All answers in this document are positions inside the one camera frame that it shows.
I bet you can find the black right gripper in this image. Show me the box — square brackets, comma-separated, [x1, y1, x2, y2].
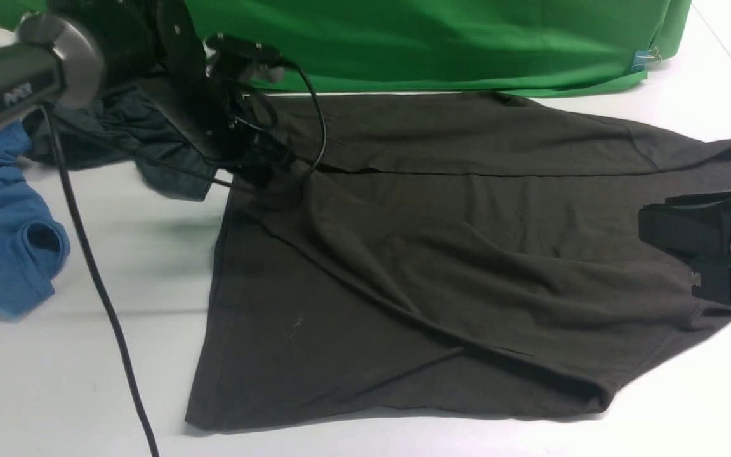
[638, 190, 731, 305]

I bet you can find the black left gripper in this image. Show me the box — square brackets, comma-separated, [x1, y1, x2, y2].
[144, 1, 295, 191]

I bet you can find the gray long sleeve shirt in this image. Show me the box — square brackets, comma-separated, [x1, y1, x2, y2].
[185, 93, 731, 433]

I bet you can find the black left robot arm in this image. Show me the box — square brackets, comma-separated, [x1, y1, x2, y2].
[0, 1, 303, 196]

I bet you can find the dark teal crumpled shirt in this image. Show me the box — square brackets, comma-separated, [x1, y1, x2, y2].
[53, 86, 217, 202]

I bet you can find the blue t-shirt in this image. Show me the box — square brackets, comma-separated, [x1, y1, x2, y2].
[0, 121, 70, 319]

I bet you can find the green backdrop cloth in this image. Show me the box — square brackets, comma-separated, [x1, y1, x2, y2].
[0, 0, 693, 99]

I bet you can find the blue binder clip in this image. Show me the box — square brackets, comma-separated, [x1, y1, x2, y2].
[630, 47, 662, 73]

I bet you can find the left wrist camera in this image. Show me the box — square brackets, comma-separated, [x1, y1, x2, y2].
[205, 34, 286, 82]

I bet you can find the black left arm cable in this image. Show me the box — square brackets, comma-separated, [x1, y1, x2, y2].
[39, 57, 328, 457]

